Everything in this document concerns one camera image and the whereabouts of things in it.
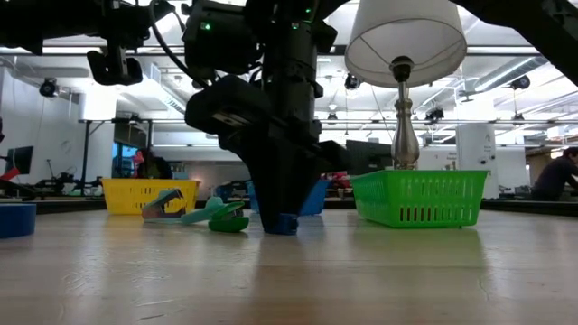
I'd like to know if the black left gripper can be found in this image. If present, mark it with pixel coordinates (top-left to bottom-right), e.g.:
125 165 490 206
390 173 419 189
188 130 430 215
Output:
184 74 351 225

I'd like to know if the blue mini stapler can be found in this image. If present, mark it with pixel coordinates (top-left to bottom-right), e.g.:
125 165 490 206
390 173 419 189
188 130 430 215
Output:
264 212 300 237

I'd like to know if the green mini stapler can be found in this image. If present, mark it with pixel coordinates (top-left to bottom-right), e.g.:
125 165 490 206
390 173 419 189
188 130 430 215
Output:
207 200 250 234

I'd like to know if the teal staple remover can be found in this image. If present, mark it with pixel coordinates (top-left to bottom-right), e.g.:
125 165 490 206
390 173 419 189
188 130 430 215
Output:
180 196 227 226
141 188 187 222

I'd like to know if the blue tape roll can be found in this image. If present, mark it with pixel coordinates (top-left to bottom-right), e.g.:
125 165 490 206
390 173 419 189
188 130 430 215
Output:
0 203 37 239

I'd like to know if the blue plastic basket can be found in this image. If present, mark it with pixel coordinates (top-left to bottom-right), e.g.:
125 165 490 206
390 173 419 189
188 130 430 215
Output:
246 179 330 217

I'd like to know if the black display screen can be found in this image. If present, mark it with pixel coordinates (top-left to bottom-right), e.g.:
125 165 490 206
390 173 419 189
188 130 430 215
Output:
345 139 393 176

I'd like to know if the person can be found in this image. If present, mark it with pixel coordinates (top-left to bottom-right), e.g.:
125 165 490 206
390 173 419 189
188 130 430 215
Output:
133 150 173 180
530 146 578 202

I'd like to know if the green plastic basket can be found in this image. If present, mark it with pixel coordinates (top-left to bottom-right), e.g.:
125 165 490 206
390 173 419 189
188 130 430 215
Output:
350 169 490 228

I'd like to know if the yellow plastic basket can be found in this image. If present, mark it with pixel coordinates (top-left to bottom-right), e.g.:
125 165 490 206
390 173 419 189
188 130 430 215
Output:
101 178 201 216

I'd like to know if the table lamp white shade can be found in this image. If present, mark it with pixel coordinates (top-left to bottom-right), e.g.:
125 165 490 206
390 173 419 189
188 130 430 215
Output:
344 0 469 172

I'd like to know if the white cylindrical tank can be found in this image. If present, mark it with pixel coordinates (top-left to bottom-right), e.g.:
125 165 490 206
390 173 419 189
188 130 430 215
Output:
455 124 497 200

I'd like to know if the black computer monitor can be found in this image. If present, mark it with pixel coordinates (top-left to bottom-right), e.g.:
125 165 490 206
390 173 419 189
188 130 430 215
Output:
4 145 35 175

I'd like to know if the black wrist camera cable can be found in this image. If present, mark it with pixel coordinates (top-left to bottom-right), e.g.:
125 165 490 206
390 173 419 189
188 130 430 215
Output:
147 0 213 89

